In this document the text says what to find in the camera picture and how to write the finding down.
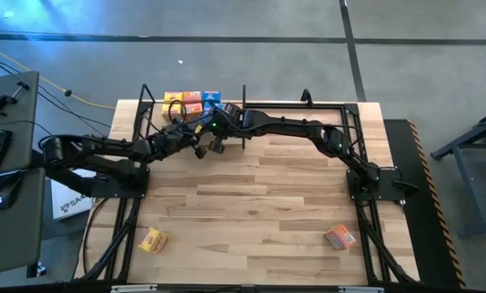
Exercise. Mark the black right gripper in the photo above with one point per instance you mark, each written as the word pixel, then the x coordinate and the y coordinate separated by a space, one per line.
pixel 230 122

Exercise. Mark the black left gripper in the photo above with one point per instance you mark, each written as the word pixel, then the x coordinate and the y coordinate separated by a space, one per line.
pixel 177 140

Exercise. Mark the yellow Corn Pops cereal box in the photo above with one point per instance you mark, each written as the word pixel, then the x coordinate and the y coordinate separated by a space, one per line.
pixel 166 109
pixel 173 97
pixel 153 241

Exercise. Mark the orange Mini Wheats cereal box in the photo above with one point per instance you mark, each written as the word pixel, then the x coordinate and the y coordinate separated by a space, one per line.
pixel 192 96
pixel 194 109
pixel 340 237

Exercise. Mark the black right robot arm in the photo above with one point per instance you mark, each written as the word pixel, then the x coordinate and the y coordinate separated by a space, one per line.
pixel 291 128

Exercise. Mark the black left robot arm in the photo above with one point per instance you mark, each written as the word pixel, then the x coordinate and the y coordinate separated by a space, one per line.
pixel 104 146

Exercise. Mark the small black round knob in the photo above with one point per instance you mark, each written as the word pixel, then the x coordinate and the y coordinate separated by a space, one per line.
pixel 68 93

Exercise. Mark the white cardboard box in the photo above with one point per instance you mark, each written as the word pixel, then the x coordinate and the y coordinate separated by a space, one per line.
pixel 69 205

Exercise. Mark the dark grey desk top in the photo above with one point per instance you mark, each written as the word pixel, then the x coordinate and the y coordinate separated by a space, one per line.
pixel 10 240
pixel 23 122

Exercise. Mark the black computer mouse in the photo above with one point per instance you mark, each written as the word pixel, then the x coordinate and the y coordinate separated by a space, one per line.
pixel 8 189

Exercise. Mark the silver desk clamp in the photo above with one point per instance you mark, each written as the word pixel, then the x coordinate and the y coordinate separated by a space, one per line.
pixel 39 269

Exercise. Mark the black mat hazard-striped edge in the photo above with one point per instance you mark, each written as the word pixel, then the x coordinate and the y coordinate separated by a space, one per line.
pixel 421 244

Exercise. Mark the grey metal stand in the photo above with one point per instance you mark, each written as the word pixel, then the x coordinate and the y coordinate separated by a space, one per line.
pixel 472 191

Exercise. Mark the black vertical frame post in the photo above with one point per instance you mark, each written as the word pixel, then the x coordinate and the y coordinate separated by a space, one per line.
pixel 243 97

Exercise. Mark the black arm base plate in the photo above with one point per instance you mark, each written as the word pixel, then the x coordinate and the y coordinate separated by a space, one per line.
pixel 395 173
pixel 145 194

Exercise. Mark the black metal table frame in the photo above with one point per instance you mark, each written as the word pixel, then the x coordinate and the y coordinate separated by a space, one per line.
pixel 307 106

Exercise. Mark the silver metal bracket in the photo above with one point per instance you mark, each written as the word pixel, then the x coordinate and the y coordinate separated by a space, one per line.
pixel 360 289
pixel 132 288

